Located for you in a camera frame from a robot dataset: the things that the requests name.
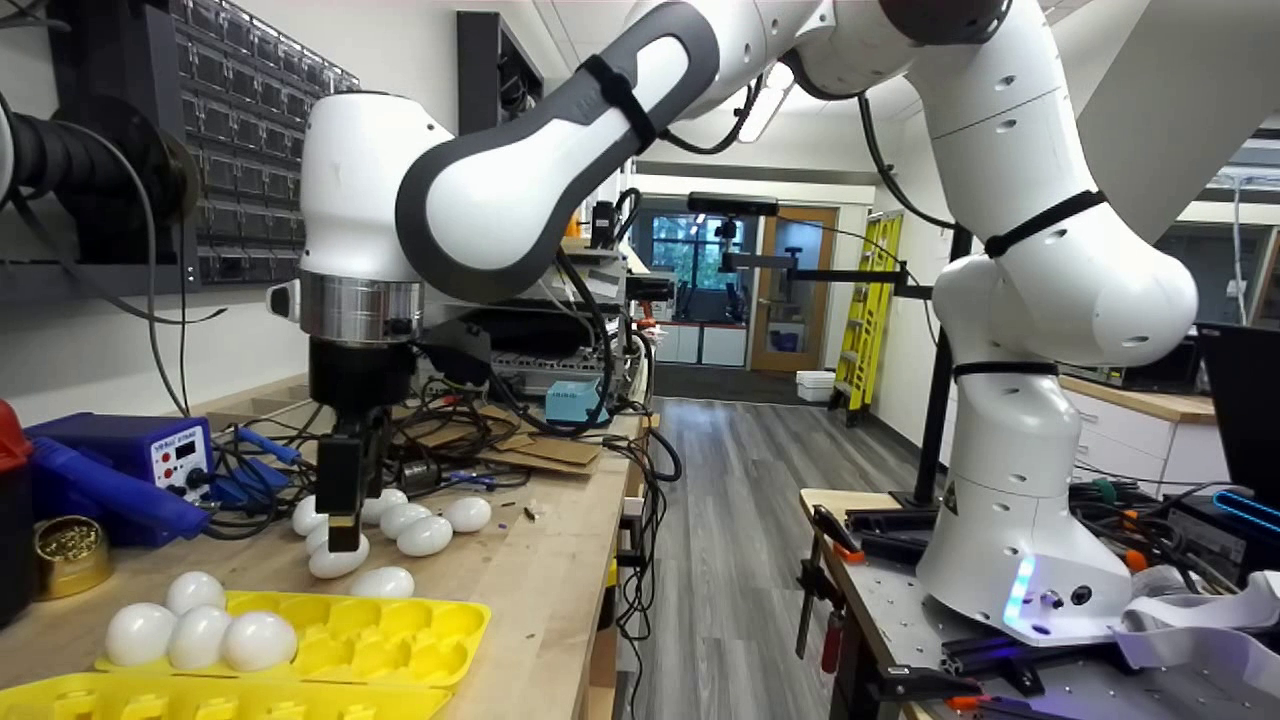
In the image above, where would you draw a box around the black container with red lid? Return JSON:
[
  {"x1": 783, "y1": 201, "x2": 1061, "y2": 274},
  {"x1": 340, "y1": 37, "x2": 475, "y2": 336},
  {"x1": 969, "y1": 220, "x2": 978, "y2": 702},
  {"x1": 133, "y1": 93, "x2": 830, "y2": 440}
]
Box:
[{"x1": 0, "y1": 397, "x2": 42, "y2": 633}]

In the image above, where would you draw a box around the black corrugated hose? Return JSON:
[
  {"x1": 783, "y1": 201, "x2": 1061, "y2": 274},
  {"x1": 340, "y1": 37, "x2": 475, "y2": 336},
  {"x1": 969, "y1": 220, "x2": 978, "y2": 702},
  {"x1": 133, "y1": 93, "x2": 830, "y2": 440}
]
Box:
[{"x1": 0, "y1": 98, "x2": 197, "y2": 225}]

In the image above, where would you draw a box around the small teal box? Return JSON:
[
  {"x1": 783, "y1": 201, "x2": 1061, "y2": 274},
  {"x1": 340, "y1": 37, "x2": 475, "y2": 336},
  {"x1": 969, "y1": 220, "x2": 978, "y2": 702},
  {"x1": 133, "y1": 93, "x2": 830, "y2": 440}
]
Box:
[{"x1": 539, "y1": 376, "x2": 617, "y2": 433}]

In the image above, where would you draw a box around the brown cardboard piece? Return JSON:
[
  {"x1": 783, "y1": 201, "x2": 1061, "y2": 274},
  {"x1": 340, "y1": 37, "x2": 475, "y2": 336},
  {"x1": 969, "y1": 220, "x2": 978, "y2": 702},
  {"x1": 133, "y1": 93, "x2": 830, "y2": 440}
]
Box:
[{"x1": 474, "y1": 420, "x2": 608, "y2": 482}]

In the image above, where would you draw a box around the grey robot mounting plate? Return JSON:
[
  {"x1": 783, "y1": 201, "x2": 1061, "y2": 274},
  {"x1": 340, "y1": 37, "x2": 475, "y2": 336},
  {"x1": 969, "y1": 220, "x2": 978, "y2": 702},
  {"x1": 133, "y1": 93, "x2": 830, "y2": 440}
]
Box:
[{"x1": 796, "y1": 497, "x2": 1280, "y2": 720}]

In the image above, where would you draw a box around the yellow plastic egg carton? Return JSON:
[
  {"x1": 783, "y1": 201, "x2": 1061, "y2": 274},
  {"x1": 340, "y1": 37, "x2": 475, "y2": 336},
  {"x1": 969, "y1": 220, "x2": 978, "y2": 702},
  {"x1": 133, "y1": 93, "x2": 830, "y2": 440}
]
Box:
[{"x1": 0, "y1": 589, "x2": 497, "y2": 720}]

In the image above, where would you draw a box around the large black drawer cabinet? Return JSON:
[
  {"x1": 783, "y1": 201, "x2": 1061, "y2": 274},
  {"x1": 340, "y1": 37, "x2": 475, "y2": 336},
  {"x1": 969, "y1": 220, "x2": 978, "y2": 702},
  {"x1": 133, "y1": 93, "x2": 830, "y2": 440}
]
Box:
[{"x1": 48, "y1": 0, "x2": 367, "y2": 293}]

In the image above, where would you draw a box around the blue soldering station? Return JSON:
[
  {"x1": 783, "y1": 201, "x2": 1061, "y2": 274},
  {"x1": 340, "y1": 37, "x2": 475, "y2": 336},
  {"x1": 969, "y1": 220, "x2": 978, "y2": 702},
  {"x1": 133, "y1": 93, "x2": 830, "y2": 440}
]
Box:
[{"x1": 24, "y1": 412, "x2": 220, "y2": 511}]

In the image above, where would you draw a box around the blue plastic tool handle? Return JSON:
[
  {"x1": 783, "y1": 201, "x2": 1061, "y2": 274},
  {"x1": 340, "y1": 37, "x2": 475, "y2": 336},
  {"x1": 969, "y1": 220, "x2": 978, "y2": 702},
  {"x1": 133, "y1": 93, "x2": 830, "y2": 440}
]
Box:
[{"x1": 24, "y1": 433, "x2": 176, "y2": 553}]

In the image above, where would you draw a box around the dark wall shelf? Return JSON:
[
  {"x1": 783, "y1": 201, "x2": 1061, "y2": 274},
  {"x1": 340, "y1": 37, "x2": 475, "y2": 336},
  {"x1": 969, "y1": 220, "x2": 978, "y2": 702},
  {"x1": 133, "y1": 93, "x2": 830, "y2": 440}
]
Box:
[{"x1": 451, "y1": 7, "x2": 554, "y2": 135}]

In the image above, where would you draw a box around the black horizontal rod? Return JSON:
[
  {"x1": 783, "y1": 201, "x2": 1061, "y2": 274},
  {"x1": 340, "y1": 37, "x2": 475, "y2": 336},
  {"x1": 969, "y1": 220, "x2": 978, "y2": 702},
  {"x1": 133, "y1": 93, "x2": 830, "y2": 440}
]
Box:
[{"x1": 737, "y1": 263, "x2": 943, "y2": 304}]

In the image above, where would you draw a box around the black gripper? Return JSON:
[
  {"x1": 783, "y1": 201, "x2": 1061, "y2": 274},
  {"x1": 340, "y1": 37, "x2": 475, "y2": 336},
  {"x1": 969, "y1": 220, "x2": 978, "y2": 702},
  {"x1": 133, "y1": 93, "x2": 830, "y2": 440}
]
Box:
[{"x1": 305, "y1": 336, "x2": 419, "y2": 556}]

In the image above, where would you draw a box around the grey benchtop machine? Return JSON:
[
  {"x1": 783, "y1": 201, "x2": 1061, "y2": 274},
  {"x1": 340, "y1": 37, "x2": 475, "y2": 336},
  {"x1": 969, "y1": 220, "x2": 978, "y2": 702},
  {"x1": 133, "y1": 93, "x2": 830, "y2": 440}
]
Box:
[{"x1": 411, "y1": 244, "x2": 638, "y2": 401}]

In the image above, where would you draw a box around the brown wooden door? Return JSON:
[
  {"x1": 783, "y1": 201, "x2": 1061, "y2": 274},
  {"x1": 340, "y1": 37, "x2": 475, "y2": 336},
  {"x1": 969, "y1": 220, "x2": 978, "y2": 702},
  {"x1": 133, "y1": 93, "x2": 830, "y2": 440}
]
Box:
[{"x1": 750, "y1": 204, "x2": 843, "y2": 381}]

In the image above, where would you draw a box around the yellow floor sign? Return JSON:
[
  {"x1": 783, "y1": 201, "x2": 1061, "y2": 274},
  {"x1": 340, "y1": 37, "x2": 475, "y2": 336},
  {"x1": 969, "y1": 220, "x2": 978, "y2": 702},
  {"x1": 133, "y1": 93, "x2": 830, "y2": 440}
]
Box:
[{"x1": 834, "y1": 208, "x2": 910, "y2": 416}]

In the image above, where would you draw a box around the white low cabinet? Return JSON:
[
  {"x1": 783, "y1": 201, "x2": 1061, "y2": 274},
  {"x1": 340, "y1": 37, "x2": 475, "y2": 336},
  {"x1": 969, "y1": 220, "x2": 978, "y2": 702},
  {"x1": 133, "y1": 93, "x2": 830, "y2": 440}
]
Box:
[{"x1": 1061, "y1": 376, "x2": 1234, "y2": 490}]

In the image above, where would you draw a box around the black laptop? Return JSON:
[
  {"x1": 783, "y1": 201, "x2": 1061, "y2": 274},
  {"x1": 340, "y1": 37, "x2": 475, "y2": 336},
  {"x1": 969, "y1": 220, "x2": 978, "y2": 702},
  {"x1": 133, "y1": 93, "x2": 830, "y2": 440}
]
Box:
[{"x1": 1196, "y1": 315, "x2": 1280, "y2": 511}]

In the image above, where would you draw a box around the black cable tangle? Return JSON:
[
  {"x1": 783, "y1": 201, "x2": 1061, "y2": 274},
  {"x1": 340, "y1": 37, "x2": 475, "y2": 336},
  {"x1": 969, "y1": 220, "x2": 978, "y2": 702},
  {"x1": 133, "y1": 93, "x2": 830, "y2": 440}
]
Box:
[{"x1": 197, "y1": 336, "x2": 565, "y2": 541}]

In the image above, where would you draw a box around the black vertical stand pole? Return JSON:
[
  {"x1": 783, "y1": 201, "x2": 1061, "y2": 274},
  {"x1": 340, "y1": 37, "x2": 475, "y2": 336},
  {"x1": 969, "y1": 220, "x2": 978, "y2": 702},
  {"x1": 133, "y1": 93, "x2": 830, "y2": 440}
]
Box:
[{"x1": 912, "y1": 220, "x2": 978, "y2": 520}]

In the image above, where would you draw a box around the white crumpled cloth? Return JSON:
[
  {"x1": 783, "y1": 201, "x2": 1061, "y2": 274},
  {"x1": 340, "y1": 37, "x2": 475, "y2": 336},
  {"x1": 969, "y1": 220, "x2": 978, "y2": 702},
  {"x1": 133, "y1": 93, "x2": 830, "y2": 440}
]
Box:
[{"x1": 1107, "y1": 565, "x2": 1280, "y2": 702}]

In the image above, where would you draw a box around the light wooden block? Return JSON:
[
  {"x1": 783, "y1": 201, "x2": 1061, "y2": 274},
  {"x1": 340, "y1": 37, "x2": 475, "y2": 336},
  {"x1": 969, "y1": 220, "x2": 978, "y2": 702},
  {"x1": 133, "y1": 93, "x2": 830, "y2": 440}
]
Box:
[{"x1": 794, "y1": 482, "x2": 906, "y2": 522}]

